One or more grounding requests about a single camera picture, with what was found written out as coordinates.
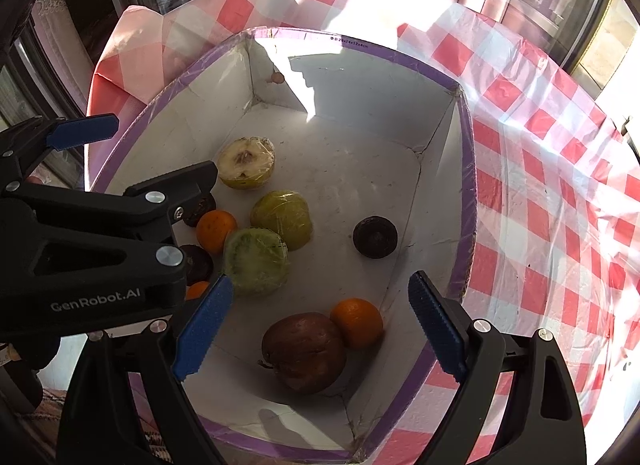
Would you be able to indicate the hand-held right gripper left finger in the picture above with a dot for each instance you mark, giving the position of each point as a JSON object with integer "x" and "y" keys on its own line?
{"x": 205, "y": 330}

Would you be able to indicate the purple cardboard box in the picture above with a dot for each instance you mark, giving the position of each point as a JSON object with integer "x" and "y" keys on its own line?
{"x": 350, "y": 170}

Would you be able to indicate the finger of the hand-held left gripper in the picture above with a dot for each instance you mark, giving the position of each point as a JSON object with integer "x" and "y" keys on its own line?
{"x": 85, "y": 129}
{"x": 190, "y": 180}

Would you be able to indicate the dark mangosteen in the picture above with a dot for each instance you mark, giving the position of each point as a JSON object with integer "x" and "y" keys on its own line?
{"x": 202, "y": 207}
{"x": 197, "y": 262}
{"x": 375, "y": 236}

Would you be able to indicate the small orange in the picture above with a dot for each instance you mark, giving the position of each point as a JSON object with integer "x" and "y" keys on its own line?
{"x": 356, "y": 322}
{"x": 216, "y": 231}

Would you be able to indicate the dark red apple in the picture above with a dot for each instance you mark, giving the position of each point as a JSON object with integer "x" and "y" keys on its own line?
{"x": 303, "y": 352}

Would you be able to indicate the wrapped green fruit half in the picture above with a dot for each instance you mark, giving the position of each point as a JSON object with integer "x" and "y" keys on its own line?
{"x": 255, "y": 261}

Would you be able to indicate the large orange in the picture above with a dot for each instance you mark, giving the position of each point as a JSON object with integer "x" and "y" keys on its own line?
{"x": 197, "y": 290}

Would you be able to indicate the pale fruit half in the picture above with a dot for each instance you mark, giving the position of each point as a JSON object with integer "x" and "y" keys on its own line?
{"x": 246, "y": 165}

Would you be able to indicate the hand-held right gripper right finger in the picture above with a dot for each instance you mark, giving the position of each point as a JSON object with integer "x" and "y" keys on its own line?
{"x": 435, "y": 325}

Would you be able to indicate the red checked tablecloth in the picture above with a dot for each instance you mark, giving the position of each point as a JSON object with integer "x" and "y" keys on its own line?
{"x": 525, "y": 195}

